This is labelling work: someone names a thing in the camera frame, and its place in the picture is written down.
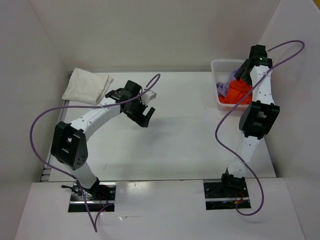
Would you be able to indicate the white t shirt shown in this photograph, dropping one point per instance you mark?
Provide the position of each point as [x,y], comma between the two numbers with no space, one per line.
[87,87]

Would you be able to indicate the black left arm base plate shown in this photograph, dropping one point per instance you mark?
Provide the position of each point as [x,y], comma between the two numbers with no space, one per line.
[105,197]

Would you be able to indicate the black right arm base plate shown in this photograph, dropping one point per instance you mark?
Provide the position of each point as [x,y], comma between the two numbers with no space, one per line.
[218,199]

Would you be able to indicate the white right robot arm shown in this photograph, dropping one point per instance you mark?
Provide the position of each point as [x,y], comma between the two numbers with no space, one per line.
[257,119]

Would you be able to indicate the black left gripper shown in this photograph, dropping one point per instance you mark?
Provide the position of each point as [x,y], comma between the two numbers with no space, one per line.
[141,119]

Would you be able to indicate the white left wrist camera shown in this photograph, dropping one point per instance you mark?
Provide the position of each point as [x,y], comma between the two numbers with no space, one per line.
[147,97]

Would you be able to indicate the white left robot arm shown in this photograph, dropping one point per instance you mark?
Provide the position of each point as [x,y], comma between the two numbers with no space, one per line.
[85,127]

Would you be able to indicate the white plastic laundry basket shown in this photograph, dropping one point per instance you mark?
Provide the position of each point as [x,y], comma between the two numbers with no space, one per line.
[221,70]

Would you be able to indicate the lavender t shirt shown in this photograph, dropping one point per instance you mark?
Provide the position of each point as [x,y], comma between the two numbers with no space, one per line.
[223,88]

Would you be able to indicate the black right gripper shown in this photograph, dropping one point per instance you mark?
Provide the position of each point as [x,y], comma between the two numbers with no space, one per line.
[242,71]

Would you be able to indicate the orange t shirt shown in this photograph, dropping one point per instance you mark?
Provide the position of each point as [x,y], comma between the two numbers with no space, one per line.
[237,90]

